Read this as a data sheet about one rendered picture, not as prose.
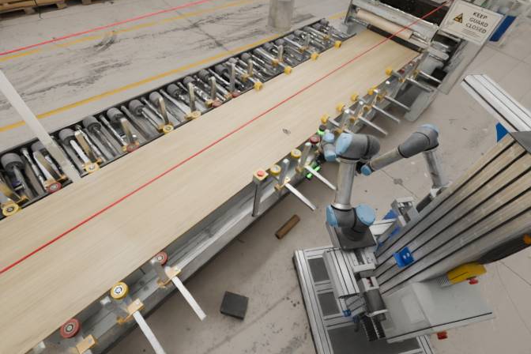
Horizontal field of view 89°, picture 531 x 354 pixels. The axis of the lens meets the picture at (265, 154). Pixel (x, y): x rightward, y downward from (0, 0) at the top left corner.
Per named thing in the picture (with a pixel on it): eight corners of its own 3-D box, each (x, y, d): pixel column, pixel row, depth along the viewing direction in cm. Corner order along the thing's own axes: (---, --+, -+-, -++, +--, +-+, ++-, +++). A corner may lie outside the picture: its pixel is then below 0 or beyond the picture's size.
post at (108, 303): (137, 319, 161) (110, 301, 124) (132, 324, 159) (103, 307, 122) (135, 314, 162) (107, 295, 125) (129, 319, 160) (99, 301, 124)
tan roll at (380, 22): (449, 56, 339) (455, 47, 330) (445, 59, 333) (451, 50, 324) (353, 13, 396) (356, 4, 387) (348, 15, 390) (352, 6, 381)
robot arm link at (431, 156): (433, 209, 175) (405, 133, 164) (442, 196, 183) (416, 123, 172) (453, 211, 165) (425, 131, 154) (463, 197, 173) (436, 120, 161)
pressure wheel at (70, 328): (66, 335, 141) (55, 333, 133) (79, 319, 146) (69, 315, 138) (78, 343, 140) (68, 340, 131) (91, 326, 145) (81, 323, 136)
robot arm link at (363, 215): (370, 232, 158) (381, 222, 148) (348, 231, 157) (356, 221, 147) (366, 214, 166) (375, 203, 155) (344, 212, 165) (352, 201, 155)
